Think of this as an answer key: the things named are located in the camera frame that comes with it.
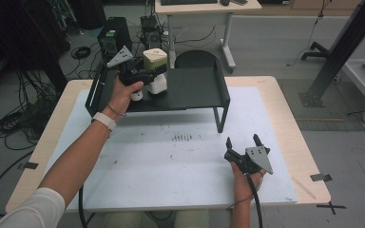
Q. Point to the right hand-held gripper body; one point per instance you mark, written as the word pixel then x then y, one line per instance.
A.
pixel 255 160

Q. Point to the black computer mouse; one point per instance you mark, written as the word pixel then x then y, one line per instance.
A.
pixel 224 2

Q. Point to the person's legs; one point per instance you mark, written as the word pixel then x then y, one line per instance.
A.
pixel 123 221

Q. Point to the person's right hand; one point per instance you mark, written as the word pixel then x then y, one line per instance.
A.
pixel 242 186

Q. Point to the white desk with wooden top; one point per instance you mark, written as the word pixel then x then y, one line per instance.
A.
pixel 202 9

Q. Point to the grey tape piece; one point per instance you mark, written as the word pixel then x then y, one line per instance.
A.
pixel 31 165
pixel 320 177

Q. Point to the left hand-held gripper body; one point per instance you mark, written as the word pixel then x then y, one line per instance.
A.
pixel 130 71

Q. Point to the black keyboard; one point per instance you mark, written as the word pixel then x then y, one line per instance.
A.
pixel 188 2

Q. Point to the black curtain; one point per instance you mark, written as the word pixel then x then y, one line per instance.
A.
pixel 19 34

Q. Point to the black round stool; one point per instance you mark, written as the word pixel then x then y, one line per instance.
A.
pixel 195 59

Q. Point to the black tape cross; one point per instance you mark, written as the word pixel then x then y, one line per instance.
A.
pixel 331 207

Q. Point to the black metal shelf rack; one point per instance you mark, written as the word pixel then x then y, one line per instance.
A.
pixel 183 90

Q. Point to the open computer tower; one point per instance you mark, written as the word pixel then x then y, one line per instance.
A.
pixel 152 36

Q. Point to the person's left hand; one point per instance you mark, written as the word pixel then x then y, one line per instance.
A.
pixel 120 98

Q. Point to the black metal stand column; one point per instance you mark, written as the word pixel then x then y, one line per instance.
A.
pixel 342 47

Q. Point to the white table mat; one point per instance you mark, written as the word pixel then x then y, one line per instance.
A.
pixel 177 171

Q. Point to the black computer tower green label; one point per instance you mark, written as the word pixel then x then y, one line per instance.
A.
pixel 112 34

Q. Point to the white wheeled cart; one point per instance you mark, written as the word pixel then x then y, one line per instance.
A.
pixel 362 77

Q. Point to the white wristband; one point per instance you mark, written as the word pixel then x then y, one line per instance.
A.
pixel 104 120

